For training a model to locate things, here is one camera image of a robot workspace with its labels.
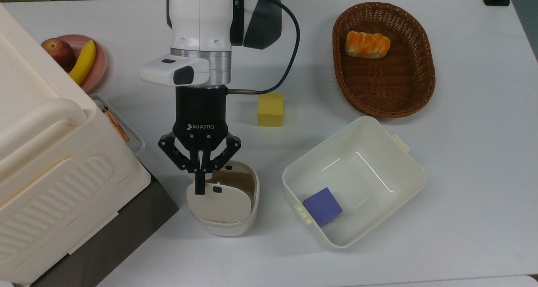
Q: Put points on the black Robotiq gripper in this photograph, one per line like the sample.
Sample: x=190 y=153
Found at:
x=201 y=110

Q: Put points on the cream trash can with lid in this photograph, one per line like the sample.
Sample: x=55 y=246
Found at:
x=227 y=205

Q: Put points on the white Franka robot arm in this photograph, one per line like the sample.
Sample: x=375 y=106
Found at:
x=201 y=22

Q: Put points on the clear plastic tray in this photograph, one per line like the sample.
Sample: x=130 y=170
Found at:
x=136 y=138

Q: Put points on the yellow cube block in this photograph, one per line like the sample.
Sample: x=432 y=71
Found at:
x=271 y=110

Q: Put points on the orange latch strip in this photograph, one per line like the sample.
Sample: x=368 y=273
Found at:
x=117 y=125

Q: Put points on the purple cube block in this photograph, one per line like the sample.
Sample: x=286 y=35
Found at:
x=323 y=206

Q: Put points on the pink plate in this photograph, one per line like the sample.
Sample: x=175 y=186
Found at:
x=100 y=60

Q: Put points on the toy banana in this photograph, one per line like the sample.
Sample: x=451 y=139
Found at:
x=84 y=62

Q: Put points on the red toy apple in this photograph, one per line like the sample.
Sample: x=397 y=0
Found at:
x=61 y=53

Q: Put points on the white plastic bin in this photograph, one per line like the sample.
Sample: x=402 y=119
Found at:
x=378 y=182

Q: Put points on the brown wicker basket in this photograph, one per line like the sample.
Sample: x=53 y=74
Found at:
x=386 y=85

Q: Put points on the toy bread loaf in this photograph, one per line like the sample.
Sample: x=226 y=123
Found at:
x=367 y=45

